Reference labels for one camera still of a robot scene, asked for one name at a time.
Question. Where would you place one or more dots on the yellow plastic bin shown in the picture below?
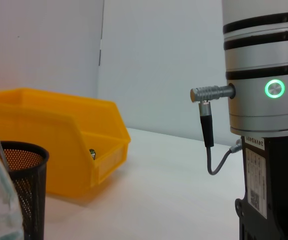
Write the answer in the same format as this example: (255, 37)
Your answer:
(58, 140)

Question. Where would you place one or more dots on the green plastic wrapper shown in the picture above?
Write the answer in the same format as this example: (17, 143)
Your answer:
(92, 153)

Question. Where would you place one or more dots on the black mesh pen holder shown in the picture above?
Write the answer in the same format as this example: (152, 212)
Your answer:
(31, 190)

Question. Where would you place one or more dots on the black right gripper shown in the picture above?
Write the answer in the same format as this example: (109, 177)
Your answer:
(279, 190)

